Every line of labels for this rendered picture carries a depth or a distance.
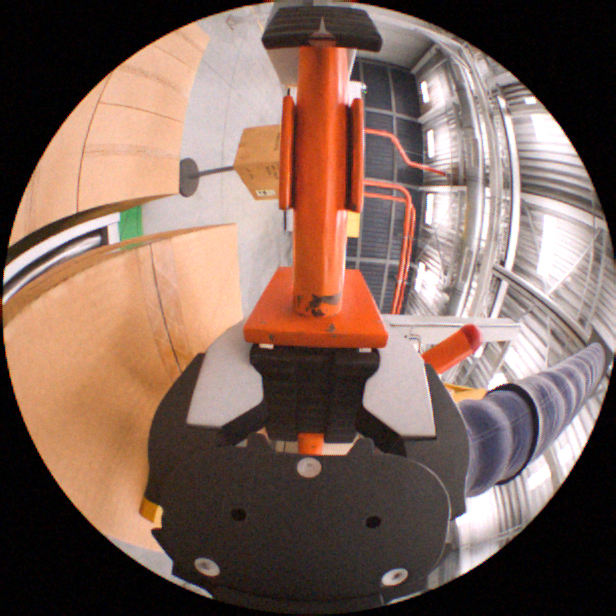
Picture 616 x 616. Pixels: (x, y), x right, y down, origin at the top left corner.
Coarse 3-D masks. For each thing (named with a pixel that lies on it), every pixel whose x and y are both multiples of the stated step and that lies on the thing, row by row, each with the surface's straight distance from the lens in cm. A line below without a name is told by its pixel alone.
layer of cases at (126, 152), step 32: (192, 32) 153; (128, 64) 105; (160, 64) 119; (192, 64) 142; (96, 96) 90; (128, 96) 98; (160, 96) 112; (64, 128) 80; (96, 128) 85; (128, 128) 94; (160, 128) 108; (64, 160) 76; (96, 160) 82; (128, 160) 91; (160, 160) 105; (32, 192) 71; (64, 192) 74; (96, 192) 80; (128, 192) 89; (160, 192) 103; (32, 224) 69; (64, 224) 91
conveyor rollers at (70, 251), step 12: (84, 240) 75; (96, 240) 77; (60, 252) 71; (72, 252) 72; (84, 252) 76; (36, 264) 69; (48, 264) 69; (60, 264) 71; (24, 276) 67; (36, 276) 68; (12, 288) 66
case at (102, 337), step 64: (128, 256) 17; (192, 256) 24; (64, 320) 14; (128, 320) 17; (192, 320) 24; (64, 384) 14; (128, 384) 17; (64, 448) 15; (128, 448) 19; (128, 512) 21
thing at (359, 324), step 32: (288, 288) 12; (352, 288) 12; (256, 320) 9; (288, 320) 9; (320, 320) 9; (352, 320) 9; (256, 352) 9; (288, 352) 9; (320, 352) 9; (352, 352) 9; (288, 384) 9; (320, 384) 10; (352, 384) 9; (288, 416) 11; (320, 416) 12; (352, 416) 11
